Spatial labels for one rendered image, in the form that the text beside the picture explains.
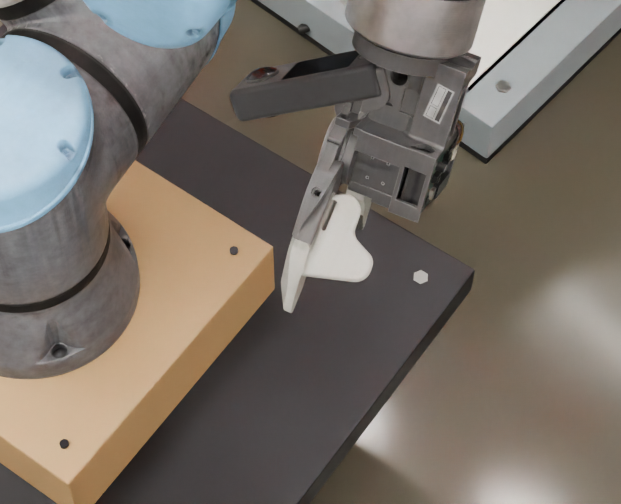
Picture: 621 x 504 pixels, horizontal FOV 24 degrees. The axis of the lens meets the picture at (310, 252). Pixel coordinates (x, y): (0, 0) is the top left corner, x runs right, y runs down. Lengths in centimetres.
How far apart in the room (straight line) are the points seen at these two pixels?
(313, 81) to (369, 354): 45
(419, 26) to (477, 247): 90
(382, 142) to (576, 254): 87
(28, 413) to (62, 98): 31
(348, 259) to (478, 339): 76
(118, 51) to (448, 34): 34
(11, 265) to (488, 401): 72
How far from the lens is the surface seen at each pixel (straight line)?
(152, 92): 122
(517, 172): 190
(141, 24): 91
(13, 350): 129
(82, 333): 129
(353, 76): 101
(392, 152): 100
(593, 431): 173
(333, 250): 102
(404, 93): 101
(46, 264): 120
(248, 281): 136
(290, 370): 140
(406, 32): 96
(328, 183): 100
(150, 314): 134
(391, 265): 146
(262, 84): 104
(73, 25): 121
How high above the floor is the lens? 154
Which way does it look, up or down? 58 degrees down
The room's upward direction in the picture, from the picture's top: straight up
